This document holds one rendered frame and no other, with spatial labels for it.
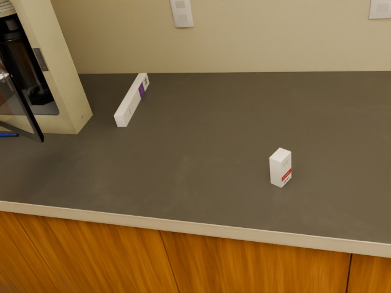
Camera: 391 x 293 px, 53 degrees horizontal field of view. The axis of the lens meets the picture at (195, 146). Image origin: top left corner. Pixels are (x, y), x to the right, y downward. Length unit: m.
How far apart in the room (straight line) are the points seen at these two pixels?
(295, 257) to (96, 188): 0.52
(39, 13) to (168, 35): 0.49
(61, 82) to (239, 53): 0.61
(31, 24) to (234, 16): 0.64
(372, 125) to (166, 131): 0.57
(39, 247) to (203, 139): 0.61
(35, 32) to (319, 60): 0.89
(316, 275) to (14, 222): 0.85
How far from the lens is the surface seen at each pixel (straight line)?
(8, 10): 1.23
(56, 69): 1.22
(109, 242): 1.14
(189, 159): 1.06
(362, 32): 1.39
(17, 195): 1.16
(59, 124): 1.31
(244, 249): 0.98
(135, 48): 1.55
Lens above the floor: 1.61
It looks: 37 degrees down
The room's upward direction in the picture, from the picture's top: 11 degrees counter-clockwise
